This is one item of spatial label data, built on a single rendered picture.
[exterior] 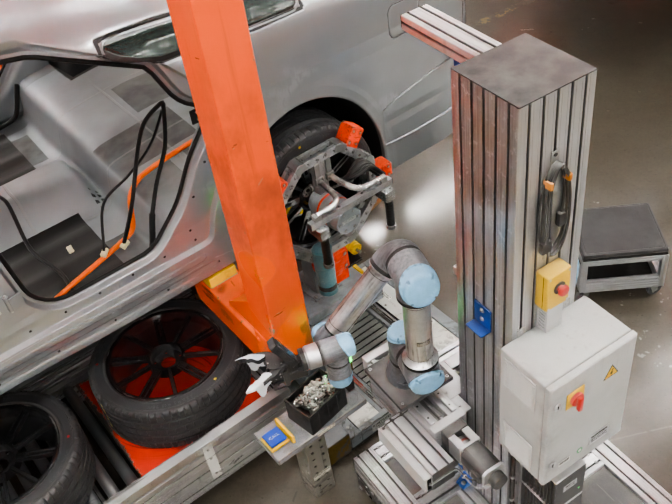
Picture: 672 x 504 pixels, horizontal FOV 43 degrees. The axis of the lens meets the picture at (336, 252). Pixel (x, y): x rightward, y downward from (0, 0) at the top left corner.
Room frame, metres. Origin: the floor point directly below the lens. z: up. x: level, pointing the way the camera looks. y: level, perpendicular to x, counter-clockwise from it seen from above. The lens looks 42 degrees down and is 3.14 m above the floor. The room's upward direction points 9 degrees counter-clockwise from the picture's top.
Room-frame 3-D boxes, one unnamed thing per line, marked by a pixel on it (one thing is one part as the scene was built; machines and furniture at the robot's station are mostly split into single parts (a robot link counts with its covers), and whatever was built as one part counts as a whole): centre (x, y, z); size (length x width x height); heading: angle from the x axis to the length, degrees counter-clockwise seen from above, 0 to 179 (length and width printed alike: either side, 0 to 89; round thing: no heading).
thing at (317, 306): (3.01, 0.11, 0.32); 0.40 x 0.30 x 0.28; 122
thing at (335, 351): (1.71, 0.05, 1.21); 0.11 x 0.08 x 0.09; 103
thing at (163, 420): (2.47, 0.78, 0.39); 0.66 x 0.66 x 0.24
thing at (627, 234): (2.96, -1.35, 0.17); 0.43 x 0.36 x 0.34; 84
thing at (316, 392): (2.08, 0.17, 0.51); 0.20 x 0.14 x 0.13; 131
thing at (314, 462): (2.04, 0.22, 0.21); 0.10 x 0.10 x 0.42; 32
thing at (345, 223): (2.80, -0.02, 0.85); 0.21 x 0.14 x 0.14; 32
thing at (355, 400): (2.06, 0.20, 0.44); 0.43 x 0.17 x 0.03; 122
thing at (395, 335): (1.89, -0.18, 0.98); 0.13 x 0.12 x 0.14; 13
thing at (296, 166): (2.87, 0.02, 0.85); 0.54 x 0.07 x 0.54; 122
